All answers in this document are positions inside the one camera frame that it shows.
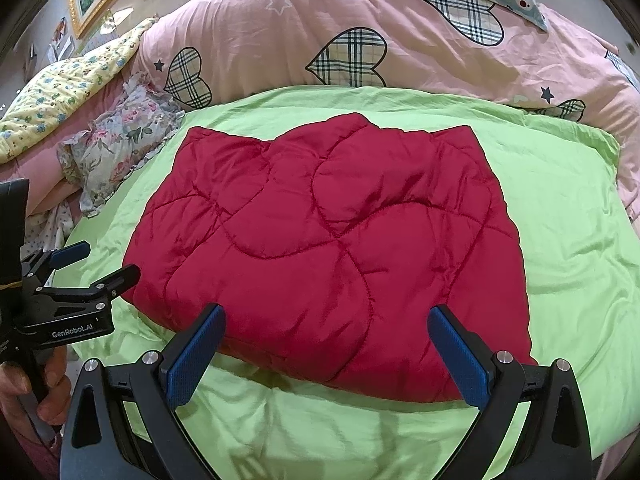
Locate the yellow floral quilt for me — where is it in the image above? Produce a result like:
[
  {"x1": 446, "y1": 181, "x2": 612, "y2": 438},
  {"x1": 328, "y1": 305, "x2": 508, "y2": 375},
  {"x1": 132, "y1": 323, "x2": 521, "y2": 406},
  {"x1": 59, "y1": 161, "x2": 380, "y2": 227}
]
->
[{"x1": 0, "y1": 16, "x2": 158, "y2": 163}]

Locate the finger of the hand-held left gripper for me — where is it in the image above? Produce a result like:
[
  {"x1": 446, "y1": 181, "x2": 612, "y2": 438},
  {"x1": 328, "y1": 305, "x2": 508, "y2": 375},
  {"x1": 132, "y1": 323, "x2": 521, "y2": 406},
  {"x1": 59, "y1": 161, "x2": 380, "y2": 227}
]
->
[
  {"x1": 22, "y1": 241, "x2": 92, "y2": 283},
  {"x1": 37, "y1": 263, "x2": 141, "y2": 312}
]

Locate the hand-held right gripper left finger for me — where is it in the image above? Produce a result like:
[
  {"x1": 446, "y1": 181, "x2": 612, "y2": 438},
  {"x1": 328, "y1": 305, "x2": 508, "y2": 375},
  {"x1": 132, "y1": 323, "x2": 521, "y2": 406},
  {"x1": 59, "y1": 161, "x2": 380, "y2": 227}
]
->
[{"x1": 59, "y1": 302, "x2": 226, "y2": 480}]

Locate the pink bedsheet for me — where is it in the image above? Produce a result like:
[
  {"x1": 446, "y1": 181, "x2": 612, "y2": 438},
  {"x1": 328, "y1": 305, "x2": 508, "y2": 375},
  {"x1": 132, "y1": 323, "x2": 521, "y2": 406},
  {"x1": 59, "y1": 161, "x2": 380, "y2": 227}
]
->
[{"x1": 15, "y1": 77, "x2": 141, "y2": 216}]

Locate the red quilted jacket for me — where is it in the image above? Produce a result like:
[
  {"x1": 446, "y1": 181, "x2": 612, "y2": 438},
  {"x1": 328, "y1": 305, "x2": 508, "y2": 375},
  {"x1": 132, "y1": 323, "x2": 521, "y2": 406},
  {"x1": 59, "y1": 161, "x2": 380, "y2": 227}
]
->
[{"x1": 121, "y1": 112, "x2": 538, "y2": 404}]

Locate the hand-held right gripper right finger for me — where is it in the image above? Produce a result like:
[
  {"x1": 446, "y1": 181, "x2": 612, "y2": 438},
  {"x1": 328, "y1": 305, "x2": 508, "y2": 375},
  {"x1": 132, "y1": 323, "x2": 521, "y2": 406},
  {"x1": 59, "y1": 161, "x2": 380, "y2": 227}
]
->
[{"x1": 429, "y1": 304, "x2": 593, "y2": 480}]

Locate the floral ruffled pillow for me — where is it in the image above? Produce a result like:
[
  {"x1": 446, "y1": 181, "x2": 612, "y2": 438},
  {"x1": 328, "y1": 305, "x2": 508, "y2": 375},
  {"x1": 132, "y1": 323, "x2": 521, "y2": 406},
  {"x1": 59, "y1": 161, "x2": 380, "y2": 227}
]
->
[{"x1": 57, "y1": 77, "x2": 186, "y2": 218}]

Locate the person's left hand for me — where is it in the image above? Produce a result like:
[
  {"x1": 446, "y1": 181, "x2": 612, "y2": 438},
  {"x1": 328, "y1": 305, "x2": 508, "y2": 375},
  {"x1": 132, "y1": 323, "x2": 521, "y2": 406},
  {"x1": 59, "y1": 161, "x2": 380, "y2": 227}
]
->
[{"x1": 0, "y1": 347, "x2": 73, "y2": 441}]

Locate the light green blanket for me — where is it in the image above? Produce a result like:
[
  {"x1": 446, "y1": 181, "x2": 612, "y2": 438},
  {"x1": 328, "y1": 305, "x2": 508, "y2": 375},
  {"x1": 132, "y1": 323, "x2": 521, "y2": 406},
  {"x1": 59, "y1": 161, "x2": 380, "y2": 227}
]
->
[{"x1": 62, "y1": 85, "x2": 640, "y2": 480}]

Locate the white dotted cloth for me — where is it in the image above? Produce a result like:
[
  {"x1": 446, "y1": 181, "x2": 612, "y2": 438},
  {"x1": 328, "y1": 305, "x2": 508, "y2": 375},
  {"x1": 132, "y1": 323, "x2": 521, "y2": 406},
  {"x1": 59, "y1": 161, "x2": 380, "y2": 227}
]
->
[{"x1": 22, "y1": 200, "x2": 76, "y2": 258}]

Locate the pink plaid-heart quilt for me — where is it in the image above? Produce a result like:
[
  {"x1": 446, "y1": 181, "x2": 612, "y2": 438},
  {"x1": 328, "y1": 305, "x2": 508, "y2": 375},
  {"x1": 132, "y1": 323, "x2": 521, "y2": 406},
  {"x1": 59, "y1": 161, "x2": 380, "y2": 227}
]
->
[{"x1": 135, "y1": 0, "x2": 640, "y2": 221}]

